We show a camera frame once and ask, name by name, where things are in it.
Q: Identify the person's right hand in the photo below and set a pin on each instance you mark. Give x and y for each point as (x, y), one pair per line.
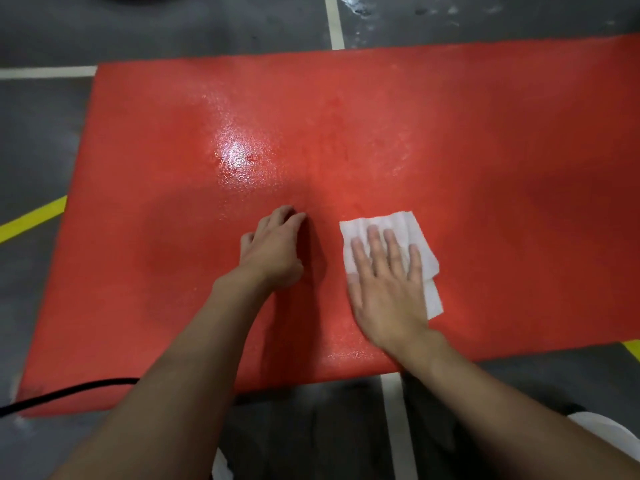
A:
(390, 299)

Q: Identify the person's left hand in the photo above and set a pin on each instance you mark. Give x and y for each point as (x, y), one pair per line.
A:
(272, 254)

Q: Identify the white wet wipe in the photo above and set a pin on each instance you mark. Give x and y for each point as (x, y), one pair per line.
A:
(395, 222)

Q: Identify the red mat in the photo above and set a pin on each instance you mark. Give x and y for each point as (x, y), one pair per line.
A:
(475, 144)

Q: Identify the person's left forearm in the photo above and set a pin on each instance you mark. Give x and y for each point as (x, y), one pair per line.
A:
(170, 389)

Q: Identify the person's right forearm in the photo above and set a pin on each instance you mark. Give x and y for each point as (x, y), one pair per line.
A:
(510, 424)

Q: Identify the white shoe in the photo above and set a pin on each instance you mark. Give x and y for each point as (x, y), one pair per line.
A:
(221, 467)
(607, 432)

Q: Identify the long yellow tape strip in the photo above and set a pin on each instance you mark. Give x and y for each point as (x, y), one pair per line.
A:
(32, 219)

